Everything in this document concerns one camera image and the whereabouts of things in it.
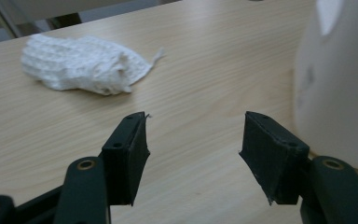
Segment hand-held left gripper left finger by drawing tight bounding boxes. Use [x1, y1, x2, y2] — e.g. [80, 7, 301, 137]
[101, 111, 151, 206]

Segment white textured cloth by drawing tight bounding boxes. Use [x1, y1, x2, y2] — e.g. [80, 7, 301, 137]
[21, 33, 166, 96]

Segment beige wooden desk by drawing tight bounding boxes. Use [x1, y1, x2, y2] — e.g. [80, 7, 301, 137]
[0, 0, 181, 39]

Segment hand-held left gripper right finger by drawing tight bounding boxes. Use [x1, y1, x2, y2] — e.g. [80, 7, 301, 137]
[239, 110, 310, 205]

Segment white plastic bin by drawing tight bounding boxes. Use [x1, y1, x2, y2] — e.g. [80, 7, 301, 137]
[293, 0, 358, 175]

